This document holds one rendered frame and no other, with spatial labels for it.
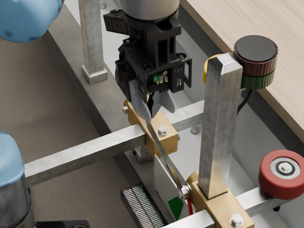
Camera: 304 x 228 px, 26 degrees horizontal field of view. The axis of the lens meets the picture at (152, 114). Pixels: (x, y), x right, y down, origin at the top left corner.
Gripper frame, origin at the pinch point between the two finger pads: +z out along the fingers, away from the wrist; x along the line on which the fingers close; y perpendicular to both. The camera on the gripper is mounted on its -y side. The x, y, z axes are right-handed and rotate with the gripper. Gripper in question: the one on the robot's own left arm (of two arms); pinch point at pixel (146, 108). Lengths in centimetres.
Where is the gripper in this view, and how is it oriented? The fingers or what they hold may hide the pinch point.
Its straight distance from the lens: 99.4
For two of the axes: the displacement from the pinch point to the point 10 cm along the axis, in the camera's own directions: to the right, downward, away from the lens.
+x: 9.0, -3.2, 3.0
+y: 4.4, 6.2, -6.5
